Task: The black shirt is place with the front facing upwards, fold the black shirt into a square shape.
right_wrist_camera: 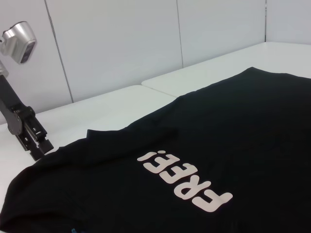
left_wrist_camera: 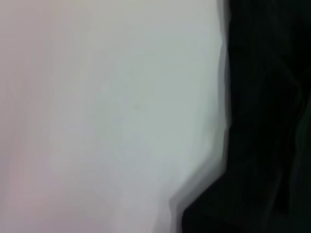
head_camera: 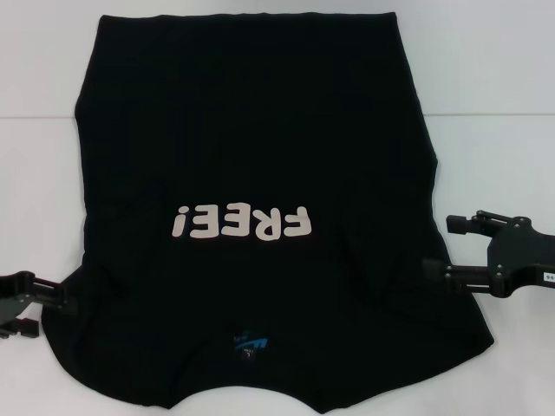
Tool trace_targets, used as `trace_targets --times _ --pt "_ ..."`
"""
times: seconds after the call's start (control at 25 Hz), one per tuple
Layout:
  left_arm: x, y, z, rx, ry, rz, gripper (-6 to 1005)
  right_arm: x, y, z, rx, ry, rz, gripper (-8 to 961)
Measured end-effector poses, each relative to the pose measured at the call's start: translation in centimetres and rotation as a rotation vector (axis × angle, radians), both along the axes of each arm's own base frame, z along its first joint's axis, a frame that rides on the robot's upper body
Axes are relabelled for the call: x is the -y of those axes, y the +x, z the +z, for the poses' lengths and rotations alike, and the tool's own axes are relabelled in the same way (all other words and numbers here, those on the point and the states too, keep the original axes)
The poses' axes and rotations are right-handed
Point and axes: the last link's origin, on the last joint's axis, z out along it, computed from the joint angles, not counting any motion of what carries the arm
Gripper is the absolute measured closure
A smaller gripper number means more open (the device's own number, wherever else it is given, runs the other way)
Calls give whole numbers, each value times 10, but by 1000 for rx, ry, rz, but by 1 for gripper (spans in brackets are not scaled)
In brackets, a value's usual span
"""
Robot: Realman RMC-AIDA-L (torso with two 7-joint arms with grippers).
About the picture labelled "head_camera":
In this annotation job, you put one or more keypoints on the black shirt with FREE print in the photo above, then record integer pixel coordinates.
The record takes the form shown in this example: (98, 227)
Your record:
(260, 130)

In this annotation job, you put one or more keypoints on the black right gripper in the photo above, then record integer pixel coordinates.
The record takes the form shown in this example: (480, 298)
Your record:
(520, 255)

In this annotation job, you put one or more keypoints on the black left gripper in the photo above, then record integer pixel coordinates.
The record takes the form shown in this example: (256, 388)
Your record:
(13, 294)

